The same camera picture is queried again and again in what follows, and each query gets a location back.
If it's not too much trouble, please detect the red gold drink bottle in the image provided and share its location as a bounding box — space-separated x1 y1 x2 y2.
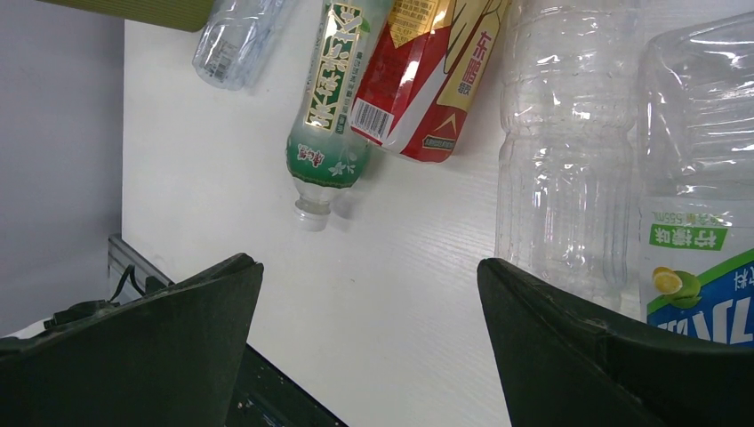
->
349 0 509 163

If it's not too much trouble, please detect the large clear plastic bottle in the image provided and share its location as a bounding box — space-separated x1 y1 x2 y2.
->
495 1 643 310

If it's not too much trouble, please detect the aluminium frame rail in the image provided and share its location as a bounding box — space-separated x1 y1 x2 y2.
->
108 234 173 304

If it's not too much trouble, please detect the small clear water bottle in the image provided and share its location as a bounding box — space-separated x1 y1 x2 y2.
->
192 0 297 91

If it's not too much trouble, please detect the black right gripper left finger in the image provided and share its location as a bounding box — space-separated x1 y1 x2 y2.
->
1 254 264 426

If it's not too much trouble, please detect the green plastic mesh bin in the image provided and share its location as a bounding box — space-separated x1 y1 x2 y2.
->
43 0 214 32

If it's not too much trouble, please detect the green label tea bottle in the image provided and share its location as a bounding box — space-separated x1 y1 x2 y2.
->
285 0 393 231

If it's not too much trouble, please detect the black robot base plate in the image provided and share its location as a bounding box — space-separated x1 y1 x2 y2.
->
225 345 347 427

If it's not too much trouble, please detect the blue green lemon drink bottle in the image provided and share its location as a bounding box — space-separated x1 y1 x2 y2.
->
638 12 753 347

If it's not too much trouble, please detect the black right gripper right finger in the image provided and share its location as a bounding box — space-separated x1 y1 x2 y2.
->
477 258 753 426

